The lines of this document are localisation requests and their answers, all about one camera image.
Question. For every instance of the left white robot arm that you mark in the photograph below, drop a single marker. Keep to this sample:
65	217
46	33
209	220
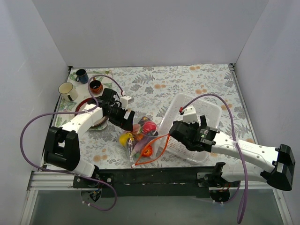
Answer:
62	147

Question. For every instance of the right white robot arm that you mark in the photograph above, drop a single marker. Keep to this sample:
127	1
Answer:
274	166

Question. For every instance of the dark blue mug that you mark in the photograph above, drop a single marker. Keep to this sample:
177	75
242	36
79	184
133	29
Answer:
81	76

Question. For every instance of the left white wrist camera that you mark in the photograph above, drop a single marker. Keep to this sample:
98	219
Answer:
125	101

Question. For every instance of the red fake apple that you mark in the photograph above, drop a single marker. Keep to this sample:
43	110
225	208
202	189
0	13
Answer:
149	127

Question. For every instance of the brown orange small cup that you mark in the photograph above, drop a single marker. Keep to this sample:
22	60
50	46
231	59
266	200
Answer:
96	86

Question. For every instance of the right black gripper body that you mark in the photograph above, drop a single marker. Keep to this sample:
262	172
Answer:
177	132

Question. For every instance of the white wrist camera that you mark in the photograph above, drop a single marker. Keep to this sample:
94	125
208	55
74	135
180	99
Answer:
189	115
125	101

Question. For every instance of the red rimmed plate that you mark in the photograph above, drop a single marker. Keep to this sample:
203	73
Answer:
99	124

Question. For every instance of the cream enamel mug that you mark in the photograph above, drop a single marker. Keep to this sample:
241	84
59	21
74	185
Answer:
68	91

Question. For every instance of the floral patterned tablecloth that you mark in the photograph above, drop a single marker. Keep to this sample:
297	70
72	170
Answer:
153	90

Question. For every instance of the clear zip top bag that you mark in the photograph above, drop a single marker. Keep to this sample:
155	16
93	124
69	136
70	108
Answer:
143	148

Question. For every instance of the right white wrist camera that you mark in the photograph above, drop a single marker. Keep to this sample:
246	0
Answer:
189	115

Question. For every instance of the aluminium frame rail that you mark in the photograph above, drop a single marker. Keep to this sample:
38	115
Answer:
59	181

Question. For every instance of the white perforated plastic basket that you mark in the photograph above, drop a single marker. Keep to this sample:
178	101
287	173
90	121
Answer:
211	111

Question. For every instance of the yellow fake lemon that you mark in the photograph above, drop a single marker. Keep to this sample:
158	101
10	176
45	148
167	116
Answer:
124	138

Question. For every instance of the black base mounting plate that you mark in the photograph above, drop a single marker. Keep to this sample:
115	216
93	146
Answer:
169	181

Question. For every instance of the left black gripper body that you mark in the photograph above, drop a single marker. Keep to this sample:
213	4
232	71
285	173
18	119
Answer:
129	119

